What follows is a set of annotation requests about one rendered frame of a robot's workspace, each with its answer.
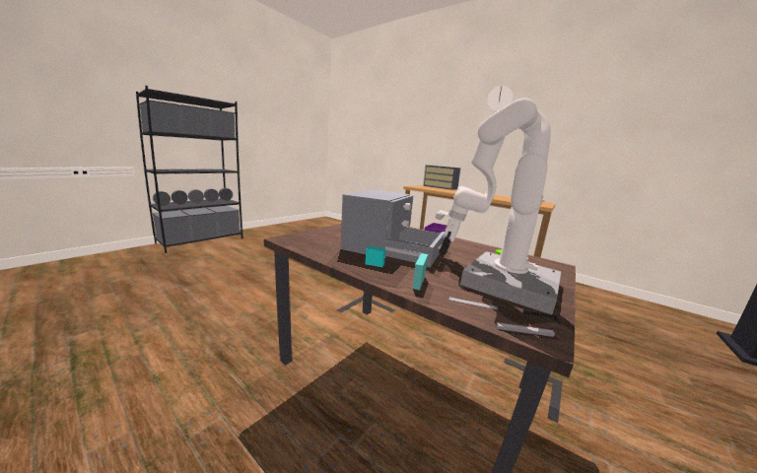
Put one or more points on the white flat bar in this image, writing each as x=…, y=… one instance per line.
x=525, y=329

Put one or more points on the purple open box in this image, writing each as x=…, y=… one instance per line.
x=434, y=227

